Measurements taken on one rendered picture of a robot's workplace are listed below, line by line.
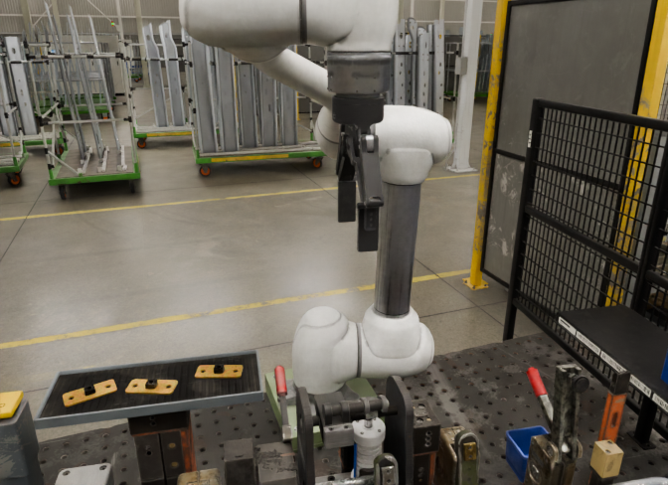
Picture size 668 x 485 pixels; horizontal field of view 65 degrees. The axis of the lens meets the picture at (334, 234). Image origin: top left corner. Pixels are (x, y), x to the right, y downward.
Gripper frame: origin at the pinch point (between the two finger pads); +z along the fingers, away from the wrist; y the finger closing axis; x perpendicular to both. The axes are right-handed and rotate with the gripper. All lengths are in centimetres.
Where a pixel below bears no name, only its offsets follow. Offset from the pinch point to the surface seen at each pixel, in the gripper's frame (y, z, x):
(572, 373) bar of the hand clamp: 9.0, 25.8, 36.1
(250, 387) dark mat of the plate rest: -4.3, 30.1, -17.9
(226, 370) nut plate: -10.0, 29.8, -22.0
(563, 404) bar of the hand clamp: 10.7, 30.7, 34.0
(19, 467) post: -5, 41, -58
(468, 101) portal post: -616, 49, 314
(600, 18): -176, -39, 170
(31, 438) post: -9, 39, -57
